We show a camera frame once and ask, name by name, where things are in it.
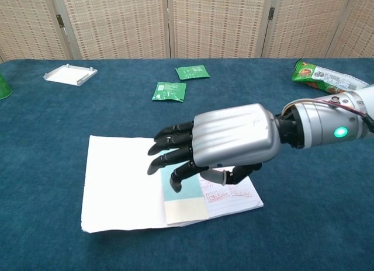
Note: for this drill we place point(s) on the white notebook with orange spine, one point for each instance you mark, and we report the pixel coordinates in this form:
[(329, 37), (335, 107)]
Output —
[(117, 180)]

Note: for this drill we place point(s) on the white square plastic tray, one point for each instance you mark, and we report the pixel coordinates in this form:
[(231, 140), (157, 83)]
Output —
[(67, 75)]

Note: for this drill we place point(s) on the green sachet with white text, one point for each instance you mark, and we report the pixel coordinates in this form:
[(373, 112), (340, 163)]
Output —
[(193, 72)]

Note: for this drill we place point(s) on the woven bamboo folding screen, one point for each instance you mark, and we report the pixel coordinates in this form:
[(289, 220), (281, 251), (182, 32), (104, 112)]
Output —
[(117, 20)]

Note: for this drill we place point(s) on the green snack packet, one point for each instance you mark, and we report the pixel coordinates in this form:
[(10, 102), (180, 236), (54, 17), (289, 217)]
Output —
[(321, 76)]

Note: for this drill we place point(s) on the metal screen hinge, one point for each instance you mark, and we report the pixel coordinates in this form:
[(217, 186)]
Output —
[(271, 13), (60, 20)]

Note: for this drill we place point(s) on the teal and white tasselled bookmark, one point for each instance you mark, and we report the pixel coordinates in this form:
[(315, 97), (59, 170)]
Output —
[(187, 209)]

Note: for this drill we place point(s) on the dark blue table cloth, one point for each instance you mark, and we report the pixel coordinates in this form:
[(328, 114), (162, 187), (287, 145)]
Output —
[(58, 166)]

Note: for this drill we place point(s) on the green sachet with leaf print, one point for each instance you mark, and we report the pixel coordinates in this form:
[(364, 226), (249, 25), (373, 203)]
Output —
[(169, 91)]

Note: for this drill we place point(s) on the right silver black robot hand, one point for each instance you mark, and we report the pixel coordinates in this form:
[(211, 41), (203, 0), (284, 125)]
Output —
[(233, 136)]

